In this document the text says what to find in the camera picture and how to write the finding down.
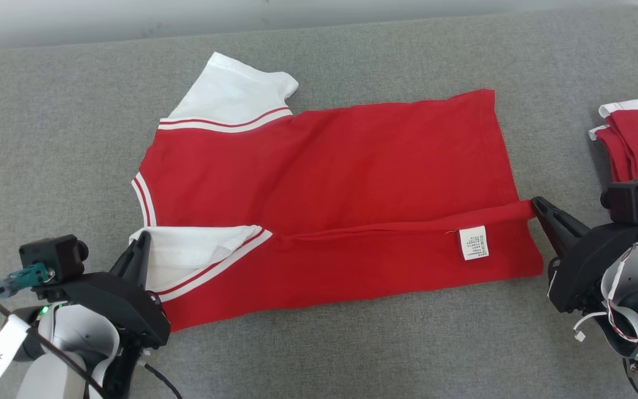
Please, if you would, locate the white paper cable tag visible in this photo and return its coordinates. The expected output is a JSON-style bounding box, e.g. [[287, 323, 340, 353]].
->
[[0, 314, 29, 384]]

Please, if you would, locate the grey fabric sofa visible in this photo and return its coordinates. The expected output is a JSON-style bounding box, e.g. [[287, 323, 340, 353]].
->
[[0, 4, 638, 399]]

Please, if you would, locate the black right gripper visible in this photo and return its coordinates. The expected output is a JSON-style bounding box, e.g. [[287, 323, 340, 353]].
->
[[531, 197, 638, 314]]

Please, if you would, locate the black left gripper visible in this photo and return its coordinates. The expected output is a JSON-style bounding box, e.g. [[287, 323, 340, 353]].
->
[[34, 232, 171, 350]]

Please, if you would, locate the red white-sleeved t-shirt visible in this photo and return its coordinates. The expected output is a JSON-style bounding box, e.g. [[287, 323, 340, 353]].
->
[[131, 52, 545, 333]]

